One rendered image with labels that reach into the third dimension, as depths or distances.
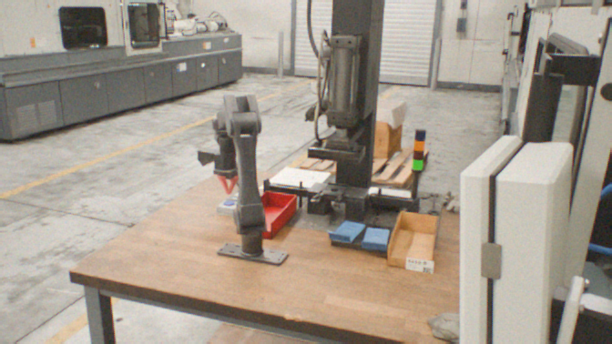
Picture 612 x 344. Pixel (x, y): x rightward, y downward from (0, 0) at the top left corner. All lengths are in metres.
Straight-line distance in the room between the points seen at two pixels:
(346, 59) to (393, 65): 9.36
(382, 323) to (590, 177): 0.67
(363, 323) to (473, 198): 0.76
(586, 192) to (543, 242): 0.22
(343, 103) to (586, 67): 1.05
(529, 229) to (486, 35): 10.31
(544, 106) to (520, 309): 0.23
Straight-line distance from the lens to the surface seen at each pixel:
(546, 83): 0.62
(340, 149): 1.68
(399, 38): 10.92
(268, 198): 1.81
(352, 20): 1.69
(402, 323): 1.24
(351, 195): 1.72
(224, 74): 9.98
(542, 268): 0.52
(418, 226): 1.67
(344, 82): 1.63
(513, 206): 0.50
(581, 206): 0.72
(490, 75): 10.84
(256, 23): 12.00
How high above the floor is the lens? 1.60
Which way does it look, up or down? 19 degrees down
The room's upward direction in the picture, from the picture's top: 2 degrees clockwise
